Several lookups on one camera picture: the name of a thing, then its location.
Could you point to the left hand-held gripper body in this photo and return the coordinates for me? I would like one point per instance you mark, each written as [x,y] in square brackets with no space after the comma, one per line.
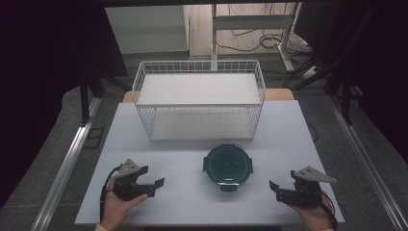
[126,187]

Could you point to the aluminium rail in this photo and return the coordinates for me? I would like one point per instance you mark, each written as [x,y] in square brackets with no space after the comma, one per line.
[69,160]
[365,160]

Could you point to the dark round lidded container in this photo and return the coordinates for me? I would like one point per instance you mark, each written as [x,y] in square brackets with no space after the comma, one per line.
[228,166]

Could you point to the person's right hand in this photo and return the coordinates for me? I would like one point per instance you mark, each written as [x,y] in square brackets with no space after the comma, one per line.
[316,216]

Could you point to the white desk frame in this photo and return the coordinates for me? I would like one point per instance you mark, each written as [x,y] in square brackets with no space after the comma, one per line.
[253,21]

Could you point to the black metal stand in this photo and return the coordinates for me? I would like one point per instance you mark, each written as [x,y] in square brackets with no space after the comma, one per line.
[345,96]
[85,99]

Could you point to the person's left hand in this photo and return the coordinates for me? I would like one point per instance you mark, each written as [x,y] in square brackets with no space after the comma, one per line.
[115,207]

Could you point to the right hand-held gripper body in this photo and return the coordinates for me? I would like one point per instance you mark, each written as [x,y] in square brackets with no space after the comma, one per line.
[304,192]

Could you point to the white cabinet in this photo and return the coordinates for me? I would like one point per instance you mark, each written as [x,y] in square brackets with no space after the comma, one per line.
[146,29]

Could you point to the dark curtain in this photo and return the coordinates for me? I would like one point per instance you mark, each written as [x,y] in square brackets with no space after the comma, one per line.
[38,80]
[381,64]

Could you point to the white power strip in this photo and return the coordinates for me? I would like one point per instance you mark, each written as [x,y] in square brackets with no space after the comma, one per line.
[309,72]

